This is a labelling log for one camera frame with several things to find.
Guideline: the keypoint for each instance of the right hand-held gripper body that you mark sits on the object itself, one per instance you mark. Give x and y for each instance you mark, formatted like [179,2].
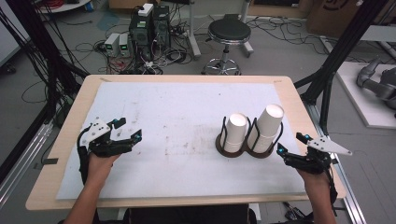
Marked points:
[314,161]

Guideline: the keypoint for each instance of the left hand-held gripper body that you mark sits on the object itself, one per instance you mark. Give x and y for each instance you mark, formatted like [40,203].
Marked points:
[99,146]

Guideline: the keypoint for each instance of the black double cup holder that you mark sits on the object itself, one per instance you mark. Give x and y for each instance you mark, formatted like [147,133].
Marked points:
[232,153]

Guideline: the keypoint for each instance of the stack of white paper cups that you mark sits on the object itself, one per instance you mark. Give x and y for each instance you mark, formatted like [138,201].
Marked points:
[235,130]
[267,124]

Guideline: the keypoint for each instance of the person's right hand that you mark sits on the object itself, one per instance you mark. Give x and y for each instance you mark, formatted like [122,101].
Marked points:
[316,183]

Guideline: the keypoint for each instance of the person's left hand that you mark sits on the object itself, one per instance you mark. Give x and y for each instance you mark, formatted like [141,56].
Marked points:
[98,169]

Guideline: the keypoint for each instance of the white foam mat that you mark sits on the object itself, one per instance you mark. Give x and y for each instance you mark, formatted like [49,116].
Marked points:
[174,112]

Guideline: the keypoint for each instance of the black tape strip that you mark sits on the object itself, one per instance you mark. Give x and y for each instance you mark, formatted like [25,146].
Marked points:
[49,161]

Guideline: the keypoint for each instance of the white board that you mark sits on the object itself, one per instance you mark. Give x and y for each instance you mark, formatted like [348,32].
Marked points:
[367,109]

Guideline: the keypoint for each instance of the grey power supply unit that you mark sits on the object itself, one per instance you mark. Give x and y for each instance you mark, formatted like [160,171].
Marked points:
[112,43]
[124,43]

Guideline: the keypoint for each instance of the black computer tower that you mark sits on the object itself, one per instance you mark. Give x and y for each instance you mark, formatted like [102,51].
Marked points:
[140,34]
[161,28]

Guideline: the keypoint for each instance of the person's dark clothing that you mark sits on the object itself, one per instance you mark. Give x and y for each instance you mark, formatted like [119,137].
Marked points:
[186,216]

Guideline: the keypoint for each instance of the grey metal stand leg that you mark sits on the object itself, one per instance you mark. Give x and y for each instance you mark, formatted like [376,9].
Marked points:
[193,43]
[248,46]

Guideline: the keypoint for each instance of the white box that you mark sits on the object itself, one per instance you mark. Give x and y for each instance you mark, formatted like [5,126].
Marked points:
[145,10]

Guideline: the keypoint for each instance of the blue container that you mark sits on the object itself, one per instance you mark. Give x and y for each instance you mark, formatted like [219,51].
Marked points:
[89,7]

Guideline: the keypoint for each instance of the wooden cabinet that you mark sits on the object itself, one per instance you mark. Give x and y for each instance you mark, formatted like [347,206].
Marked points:
[280,11]
[124,3]

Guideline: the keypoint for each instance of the cardboard box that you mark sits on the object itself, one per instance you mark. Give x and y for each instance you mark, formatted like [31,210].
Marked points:
[336,18]

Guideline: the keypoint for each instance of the round white table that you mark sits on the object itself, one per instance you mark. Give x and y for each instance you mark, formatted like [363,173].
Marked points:
[68,6]

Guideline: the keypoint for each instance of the white shelf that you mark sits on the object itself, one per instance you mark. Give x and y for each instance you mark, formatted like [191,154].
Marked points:
[379,33]

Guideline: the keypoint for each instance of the black round stool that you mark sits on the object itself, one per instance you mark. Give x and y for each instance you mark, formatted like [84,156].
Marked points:
[229,29]

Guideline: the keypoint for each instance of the white panel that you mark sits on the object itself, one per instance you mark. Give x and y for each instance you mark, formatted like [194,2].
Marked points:
[9,37]

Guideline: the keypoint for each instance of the aluminium rail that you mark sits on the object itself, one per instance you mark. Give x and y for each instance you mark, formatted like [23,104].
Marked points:
[351,199]
[25,158]

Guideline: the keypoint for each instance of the black metal frame post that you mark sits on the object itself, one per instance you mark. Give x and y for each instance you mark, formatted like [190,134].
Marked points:
[46,53]
[342,46]

